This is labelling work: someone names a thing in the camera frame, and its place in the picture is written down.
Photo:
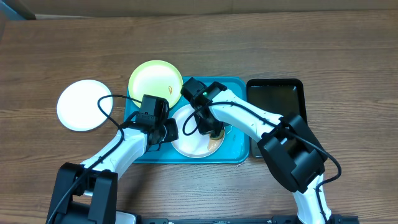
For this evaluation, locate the teal plastic tray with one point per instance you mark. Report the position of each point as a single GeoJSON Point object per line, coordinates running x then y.
{"type": "Point", "coordinates": [234, 149]}

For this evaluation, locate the yellow-green plate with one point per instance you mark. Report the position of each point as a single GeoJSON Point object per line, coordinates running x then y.
{"type": "Point", "coordinates": [156, 78]}

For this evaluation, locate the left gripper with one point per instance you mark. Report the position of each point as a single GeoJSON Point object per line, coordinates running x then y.
{"type": "Point", "coordinates": [173, 135]}

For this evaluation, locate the white plate with ketchup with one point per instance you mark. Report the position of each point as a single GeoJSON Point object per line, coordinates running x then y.
{"type": "Point", "coordinates": [195, 145]}

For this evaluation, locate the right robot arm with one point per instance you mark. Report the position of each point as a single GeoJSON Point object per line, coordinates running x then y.
{"type": "Point", "coordinates": [291, 151]}

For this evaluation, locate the green yellow sponge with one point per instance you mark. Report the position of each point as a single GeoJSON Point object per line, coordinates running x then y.
{"type": "Point", "coordinates": [218, 136]}

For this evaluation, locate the black water tray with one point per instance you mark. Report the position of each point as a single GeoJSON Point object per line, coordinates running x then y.
{"type": "Point", "coordinates": [280, 96]}

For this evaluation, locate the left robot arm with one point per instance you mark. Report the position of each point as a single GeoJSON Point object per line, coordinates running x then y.
{"type": "Point", "coordinates": [87, 192]}

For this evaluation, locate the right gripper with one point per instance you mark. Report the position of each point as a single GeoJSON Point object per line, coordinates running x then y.
{"type": "Point", "coordinates": [211, 127]}

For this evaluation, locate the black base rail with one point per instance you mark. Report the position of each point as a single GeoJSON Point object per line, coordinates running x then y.
{"type": "Point", "coordinates": [217, 221]}

